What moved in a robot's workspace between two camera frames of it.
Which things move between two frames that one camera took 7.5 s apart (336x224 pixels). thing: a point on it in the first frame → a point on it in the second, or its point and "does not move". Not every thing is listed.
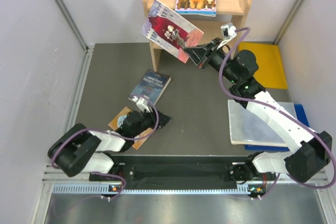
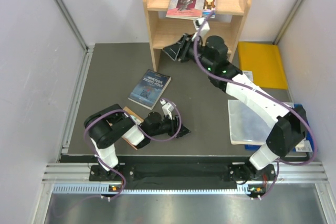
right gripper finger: [198, 55] → [172, 51]
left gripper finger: [163, 119] → [184, 131]
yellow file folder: [270, 72] does not move
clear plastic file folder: [248, 127] does not move
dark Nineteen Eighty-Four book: [151, 86] does not move
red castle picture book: [170, 32] → [187, 1]
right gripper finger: [202, 51] → [176, 47]
